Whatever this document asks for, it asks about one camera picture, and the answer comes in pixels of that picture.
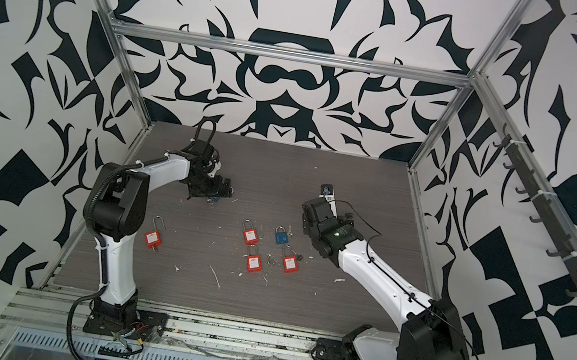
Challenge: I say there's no blue padlock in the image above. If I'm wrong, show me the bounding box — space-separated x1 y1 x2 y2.
207 196 221 205
275 225 290 246

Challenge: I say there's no red padlock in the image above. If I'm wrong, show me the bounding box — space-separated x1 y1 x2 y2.
145 215 166 252
242 219 260 246
246 244 262 273
282 245 301 274

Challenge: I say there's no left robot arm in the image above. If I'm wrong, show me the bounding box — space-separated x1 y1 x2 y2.
82 139 233 328

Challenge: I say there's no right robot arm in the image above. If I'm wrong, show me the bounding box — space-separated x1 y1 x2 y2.
302 196 470 360

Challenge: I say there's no black corrugated cable hose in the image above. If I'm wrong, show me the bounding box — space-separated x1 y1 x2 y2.
188 116 219 159

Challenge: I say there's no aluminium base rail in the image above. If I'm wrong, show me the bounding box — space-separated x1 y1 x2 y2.
0 285 343 360

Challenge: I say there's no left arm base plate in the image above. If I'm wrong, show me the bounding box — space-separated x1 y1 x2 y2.
82 300 169 341

